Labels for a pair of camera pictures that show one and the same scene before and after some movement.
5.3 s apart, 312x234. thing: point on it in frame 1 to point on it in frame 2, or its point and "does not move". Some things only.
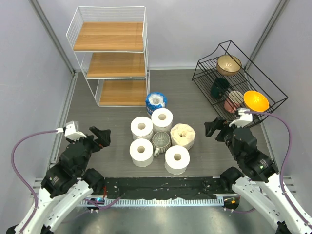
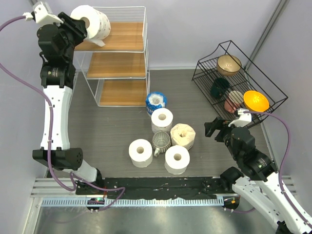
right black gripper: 210,126 does not move
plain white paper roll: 141,152 does not move
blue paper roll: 155,100 does not move
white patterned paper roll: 142,127 to 98,25
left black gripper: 104,141 to 79,26
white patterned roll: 162,120 does not move
